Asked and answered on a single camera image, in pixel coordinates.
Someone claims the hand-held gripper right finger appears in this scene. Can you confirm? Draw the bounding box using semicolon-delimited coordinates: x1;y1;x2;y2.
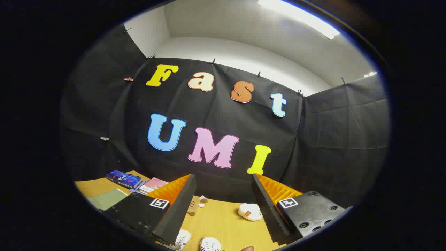
252;173;353;244

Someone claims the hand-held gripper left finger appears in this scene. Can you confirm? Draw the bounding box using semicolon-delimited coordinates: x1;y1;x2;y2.
103;174;197;245

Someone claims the white canvas shoe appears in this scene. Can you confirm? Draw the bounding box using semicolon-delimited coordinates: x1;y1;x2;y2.
167;229;191;251
199;237;222;251

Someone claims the green fabric storage box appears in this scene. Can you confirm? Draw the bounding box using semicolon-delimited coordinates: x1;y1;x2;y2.
87;188;129;211

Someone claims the brown plush toy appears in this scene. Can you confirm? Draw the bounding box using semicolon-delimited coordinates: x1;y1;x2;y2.
186;195;209;216

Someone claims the white plush toy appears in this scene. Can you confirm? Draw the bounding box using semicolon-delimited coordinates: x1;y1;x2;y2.
238;203;263;222

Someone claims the pink book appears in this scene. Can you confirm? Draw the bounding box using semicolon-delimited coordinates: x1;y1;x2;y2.
138;177;169;195

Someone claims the pale blue book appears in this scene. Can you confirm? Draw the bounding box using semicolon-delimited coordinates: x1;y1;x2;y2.
129;181;147;194

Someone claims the dark blue book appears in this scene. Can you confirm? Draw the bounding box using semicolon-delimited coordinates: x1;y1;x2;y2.
106;170;143;190

